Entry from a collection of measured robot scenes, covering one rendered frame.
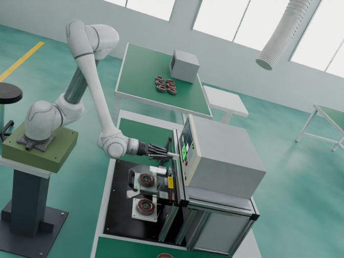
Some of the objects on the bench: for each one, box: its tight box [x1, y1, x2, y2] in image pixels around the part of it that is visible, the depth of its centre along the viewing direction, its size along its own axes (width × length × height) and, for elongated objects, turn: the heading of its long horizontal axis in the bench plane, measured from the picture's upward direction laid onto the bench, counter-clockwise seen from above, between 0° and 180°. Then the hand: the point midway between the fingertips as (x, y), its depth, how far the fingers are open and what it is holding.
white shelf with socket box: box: [202, 85, 249, 124], centre depth 271 cm, size 35×37×46 cm
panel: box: [182, 207, 207, 247], centre depth 190 cm, size 1×66×30 cm, turn 156°
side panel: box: [187, 211, 256, 257], centre depth 166 cm, size 28×3×32 cm, turn 66°
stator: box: [136, 199, 155, 216], centre depth 180 cm, size 11×11×4 cm
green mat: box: [117, 118, 174, 170], centre depth 253 cm, size 94×61×1 cm, turn 66°
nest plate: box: [132, 198, 157, 222], centre depth 181 cm, size 15×15×1 cm
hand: (172, 155), depth 166 cm, fingers closed
